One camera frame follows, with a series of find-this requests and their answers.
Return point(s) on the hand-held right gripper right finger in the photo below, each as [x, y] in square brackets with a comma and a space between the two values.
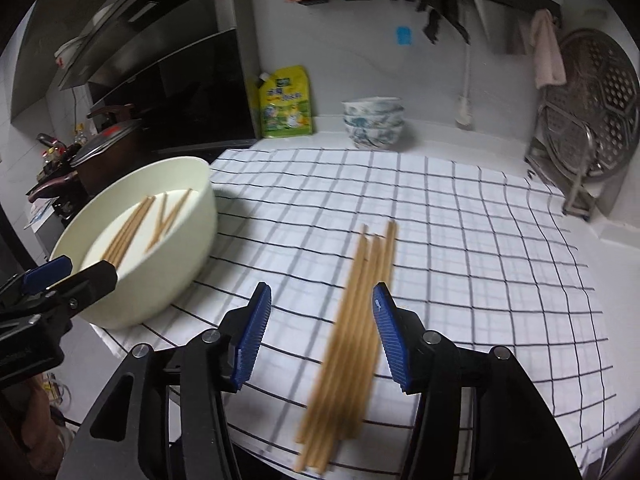
[392, 335]

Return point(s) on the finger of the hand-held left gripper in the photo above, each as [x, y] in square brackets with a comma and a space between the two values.
[47, 270]
[90, 280]

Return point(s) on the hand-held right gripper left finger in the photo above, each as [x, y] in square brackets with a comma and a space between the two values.
[250, 335]

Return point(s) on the bundle of wooden chopsticks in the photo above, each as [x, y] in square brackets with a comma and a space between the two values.
[350, 350]

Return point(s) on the cream round basin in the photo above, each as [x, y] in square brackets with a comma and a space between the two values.
[190, 220]

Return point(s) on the person's left forearm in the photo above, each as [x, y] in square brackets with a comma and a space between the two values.
[25, 420]

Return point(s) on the blue white paper card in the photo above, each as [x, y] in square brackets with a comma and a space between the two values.
[40, 215]

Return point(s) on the white black checked cloth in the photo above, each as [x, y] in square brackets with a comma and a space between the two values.
[475, 260]

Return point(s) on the row of condiment bottles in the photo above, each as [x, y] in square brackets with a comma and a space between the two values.
[50, 152]

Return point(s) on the metal pot lid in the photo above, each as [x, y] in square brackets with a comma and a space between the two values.
[107, 137]

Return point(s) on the blue patterned white bowl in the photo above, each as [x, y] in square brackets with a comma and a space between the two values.
[372, 137]
[372, 106]
[372, 122]

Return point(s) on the white object with red mark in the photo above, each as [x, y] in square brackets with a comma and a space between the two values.
[65, 52]

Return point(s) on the black range hood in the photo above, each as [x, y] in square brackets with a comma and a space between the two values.
[200, 85]

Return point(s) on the yellow seasoning pouch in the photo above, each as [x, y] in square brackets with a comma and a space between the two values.
[285, 105]

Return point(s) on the small round metal steamer plate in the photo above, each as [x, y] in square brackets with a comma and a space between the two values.
[562, 135]

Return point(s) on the pink hanging cloth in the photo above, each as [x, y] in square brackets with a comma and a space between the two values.
[547, 50]

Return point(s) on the large round metal steamer plate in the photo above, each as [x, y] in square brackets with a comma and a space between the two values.
[610, 90]

